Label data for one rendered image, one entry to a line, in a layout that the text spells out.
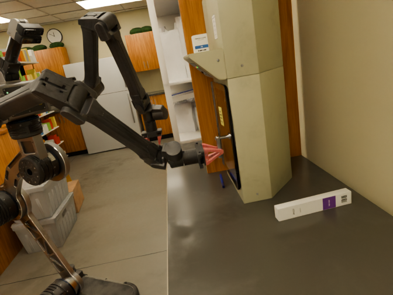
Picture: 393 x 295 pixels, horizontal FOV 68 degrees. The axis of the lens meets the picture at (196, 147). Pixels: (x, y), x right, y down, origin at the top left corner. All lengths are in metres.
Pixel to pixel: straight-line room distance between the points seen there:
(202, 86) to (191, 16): 0.30
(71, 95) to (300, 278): 0.77
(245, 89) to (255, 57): 0.11
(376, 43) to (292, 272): 0.70
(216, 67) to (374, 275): 0.72
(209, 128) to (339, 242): 0.76
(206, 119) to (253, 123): 0.39
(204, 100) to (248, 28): 0.47
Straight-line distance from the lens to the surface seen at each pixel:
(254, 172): 1.10
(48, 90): 0.87
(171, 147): 1.01
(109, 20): 1.27
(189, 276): 0.86
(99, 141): 6.21
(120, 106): 5.98
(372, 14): 1.07
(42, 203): 3.03
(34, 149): 1.49
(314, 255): 0.89
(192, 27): 1.36
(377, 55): 1.06
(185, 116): 2.40
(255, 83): 1.03
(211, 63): 0.99
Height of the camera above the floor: 1.49
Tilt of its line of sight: 17 degrees down
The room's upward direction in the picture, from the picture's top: 10 degrees counter-clockwise
